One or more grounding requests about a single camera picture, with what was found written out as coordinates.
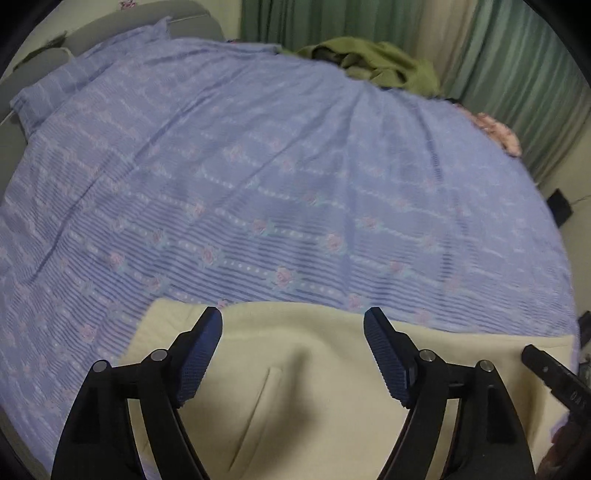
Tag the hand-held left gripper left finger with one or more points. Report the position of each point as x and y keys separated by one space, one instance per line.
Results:
x=203 y=351

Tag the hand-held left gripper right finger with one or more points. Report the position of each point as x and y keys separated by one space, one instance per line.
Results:
x=382 y=353

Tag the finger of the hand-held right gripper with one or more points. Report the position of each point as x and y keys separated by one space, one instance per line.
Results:
x=554 y=376

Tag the cream pants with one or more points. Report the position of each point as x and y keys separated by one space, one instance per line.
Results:
x=314 y=401

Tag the blue floral bedsheet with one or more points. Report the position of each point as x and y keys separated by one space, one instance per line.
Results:
x=231 y=184

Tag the black box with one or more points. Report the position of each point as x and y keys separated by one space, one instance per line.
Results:
x=561 y=206

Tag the pink floral cloth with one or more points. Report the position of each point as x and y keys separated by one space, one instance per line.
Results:
x=501 y=131

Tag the olive green garment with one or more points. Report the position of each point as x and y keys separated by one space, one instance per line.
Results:
x=392 y=64

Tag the green curtain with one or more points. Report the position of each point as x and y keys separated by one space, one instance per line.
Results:
x=521 y=69
x=323 y=23

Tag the grey padded headboard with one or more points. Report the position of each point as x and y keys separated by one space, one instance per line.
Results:
x=41 y=60

